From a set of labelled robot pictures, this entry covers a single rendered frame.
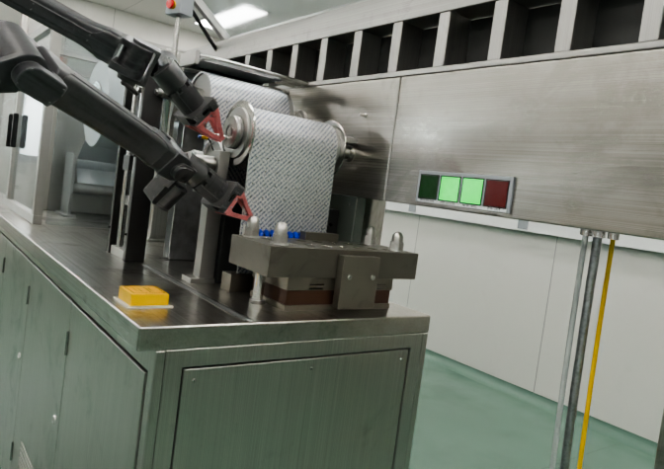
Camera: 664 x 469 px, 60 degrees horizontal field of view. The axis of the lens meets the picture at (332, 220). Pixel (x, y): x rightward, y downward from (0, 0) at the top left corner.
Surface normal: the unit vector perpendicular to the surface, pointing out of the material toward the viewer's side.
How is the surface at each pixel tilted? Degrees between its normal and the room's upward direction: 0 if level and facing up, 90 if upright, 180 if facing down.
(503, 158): 90
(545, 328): 90
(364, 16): 90
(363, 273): 90
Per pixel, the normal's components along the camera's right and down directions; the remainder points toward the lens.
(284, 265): 0.60, 0.12
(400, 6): -0.79, -0.07
